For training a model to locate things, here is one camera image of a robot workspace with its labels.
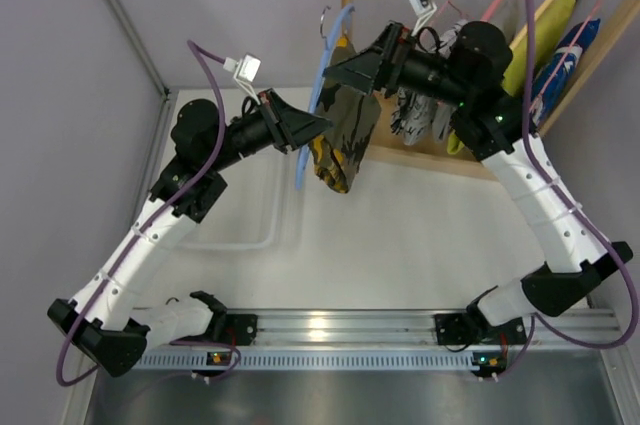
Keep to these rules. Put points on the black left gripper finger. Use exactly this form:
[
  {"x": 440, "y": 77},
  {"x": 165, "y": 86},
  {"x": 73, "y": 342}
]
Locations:
[
  {"x": 304, "y": 129},
  {"x": 293, "y": 102}
]

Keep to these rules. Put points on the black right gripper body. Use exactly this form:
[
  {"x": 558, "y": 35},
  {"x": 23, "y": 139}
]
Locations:
[{"x": 391, "y": 57}]

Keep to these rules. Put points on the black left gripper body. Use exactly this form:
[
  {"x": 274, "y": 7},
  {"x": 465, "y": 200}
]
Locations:
[{"x": 275, "y": 121}]

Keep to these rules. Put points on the camouflage trousers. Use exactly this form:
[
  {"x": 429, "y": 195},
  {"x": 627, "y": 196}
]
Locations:
[{"x": 338, "y": 152}]

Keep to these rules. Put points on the light blue hanger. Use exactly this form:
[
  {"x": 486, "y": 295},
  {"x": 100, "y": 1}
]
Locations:
[{"x": 329, "y": 43}]

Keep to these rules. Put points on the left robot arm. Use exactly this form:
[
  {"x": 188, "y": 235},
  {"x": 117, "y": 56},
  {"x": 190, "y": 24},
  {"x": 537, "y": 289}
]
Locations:
[{"x": 99, "y": 319}]

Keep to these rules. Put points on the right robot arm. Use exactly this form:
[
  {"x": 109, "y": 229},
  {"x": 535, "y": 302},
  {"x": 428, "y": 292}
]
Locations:
[{"x": 499, "y": 133}]

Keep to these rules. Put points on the white black printed trousers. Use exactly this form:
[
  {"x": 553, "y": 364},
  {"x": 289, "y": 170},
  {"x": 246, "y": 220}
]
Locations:
[{"x": 415, "y": 117}]

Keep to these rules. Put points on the grey trousers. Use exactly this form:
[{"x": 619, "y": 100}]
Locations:
[{"x": 441, "y": 111}]

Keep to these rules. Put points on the lime green trousers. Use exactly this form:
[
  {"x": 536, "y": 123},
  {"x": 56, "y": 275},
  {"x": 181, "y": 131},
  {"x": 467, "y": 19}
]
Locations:
[{"x": 548, "y": 29}]

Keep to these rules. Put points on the blue white red trousers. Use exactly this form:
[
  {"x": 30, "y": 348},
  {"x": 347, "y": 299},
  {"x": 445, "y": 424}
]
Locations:
[{"x": 553, "y": 77}]

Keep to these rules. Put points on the pink hanger under blue trousers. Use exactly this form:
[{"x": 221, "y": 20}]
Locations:
[{"x": 554, "y": 76}]

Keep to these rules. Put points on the clear plastic basket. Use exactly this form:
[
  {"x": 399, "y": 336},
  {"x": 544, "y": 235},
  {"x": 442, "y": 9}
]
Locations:
[{"x": 246, "y": 217}]

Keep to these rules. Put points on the wooden clothes rack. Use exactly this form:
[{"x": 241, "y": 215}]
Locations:
[{"x": 430, "y": 155}]

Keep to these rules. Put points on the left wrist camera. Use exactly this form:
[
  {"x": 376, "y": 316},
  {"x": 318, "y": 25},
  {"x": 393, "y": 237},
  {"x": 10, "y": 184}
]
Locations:
[{"x": 244, "y": 72}]

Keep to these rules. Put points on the aluminium rail base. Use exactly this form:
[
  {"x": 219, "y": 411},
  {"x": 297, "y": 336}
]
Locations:
[{"x": 410, "y": 328}]

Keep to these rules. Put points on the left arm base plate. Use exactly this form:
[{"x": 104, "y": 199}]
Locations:
[{"x": 237, "y": 329}]

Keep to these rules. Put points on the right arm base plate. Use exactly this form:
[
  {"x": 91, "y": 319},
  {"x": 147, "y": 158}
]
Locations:
[{"x": 462, "y": 328}]

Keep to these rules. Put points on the grey slotted cable duct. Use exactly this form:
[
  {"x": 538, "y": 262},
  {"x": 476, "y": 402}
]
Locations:
[{"x": 253, "y": 359}]

